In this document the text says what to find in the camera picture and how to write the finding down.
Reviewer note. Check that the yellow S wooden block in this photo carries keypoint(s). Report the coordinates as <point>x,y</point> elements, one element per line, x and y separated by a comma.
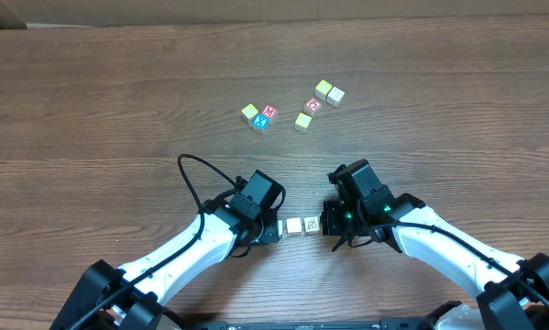
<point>294,226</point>

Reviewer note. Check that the blue X wooden block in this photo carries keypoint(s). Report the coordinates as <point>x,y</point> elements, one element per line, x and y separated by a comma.
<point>260,123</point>

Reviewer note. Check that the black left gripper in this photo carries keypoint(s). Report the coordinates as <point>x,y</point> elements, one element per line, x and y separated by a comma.
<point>269,230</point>

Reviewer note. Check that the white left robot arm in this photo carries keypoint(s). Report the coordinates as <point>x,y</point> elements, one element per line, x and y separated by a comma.
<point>134,295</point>

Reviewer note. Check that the yellow block beside M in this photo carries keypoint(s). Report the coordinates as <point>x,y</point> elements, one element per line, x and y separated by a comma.
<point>248,113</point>

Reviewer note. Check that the cardboard backdrop panel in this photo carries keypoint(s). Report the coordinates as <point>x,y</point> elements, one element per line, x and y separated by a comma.
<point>105,13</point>

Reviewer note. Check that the red M wooden block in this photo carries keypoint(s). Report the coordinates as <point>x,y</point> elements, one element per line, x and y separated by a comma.
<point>271,112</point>

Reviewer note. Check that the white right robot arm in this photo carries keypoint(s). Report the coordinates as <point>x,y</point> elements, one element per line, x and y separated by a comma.
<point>511,292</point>

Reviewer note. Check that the leaf picture wooden block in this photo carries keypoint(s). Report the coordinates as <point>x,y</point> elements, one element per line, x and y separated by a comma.
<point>311,225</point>

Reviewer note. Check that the plain cream wooden block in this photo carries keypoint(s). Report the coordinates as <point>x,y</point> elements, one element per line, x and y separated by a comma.
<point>335,96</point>

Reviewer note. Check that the yellow top wooden block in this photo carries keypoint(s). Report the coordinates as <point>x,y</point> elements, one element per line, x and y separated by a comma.
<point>322,89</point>

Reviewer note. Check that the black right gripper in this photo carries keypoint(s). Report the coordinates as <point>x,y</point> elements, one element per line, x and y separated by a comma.
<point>328,220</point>

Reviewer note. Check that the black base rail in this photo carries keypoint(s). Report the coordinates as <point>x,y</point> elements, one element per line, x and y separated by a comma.
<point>387,323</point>

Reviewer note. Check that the red top wooden block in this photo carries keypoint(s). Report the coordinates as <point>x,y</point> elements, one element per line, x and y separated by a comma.
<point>312,107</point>

